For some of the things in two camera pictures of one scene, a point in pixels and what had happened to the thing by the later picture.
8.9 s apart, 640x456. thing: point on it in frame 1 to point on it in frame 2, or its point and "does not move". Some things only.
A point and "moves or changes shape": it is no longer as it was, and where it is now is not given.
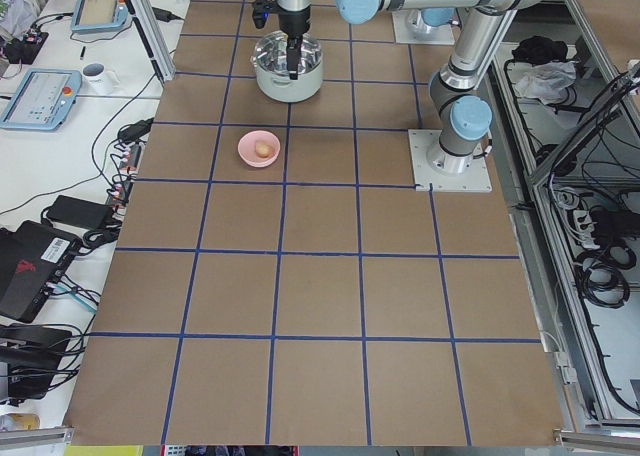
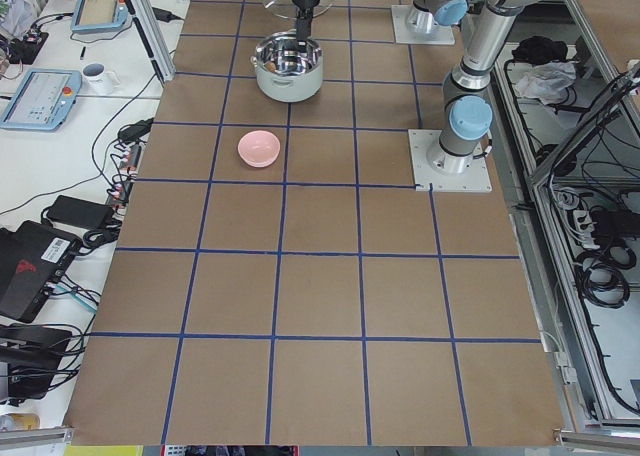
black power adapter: (79, 212) does not move
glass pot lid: (270, 53) moves or changes shape
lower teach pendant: (41, 98) does not move
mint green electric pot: (282, 88) does not move
